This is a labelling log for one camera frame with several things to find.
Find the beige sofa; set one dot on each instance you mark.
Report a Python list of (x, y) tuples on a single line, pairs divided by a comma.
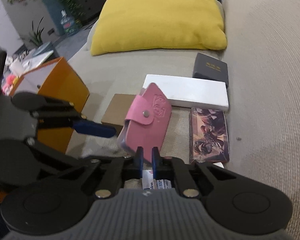
[(265, 80)]

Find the yellow pillow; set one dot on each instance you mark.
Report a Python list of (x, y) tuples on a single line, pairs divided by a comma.
[(160, 17)]

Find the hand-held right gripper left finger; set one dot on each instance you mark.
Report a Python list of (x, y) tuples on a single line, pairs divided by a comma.
[(139, 161)]

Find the dark grey box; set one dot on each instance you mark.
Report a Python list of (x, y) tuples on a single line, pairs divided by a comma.
[(210, 70)]

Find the orange cardboard box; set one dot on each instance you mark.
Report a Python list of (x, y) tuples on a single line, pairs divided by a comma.
[(65, 87)]

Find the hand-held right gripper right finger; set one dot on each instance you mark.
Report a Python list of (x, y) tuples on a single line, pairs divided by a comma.
[(155, 161)]

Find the tall leafy floor plant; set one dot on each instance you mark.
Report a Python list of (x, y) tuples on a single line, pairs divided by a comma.
[(35, 35)]

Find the large water jug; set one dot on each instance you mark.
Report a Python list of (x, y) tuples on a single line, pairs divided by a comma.
[(68, 23)]

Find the marble side table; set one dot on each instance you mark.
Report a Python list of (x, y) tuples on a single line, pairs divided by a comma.
[(32, 60)]

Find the illustrated card box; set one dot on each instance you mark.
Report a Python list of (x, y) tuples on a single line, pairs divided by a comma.
[(210, 135)]

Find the long white box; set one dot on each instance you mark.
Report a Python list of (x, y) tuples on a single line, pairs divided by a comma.
[(187, 92)]

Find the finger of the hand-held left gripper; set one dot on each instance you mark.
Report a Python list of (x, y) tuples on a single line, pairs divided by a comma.
[(95, 128)]

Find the brown cardboard box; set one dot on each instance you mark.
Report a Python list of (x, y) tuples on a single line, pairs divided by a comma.
[(117, 110)]

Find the pink card wallet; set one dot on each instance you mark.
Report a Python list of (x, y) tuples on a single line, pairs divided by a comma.
[(150, 120)]

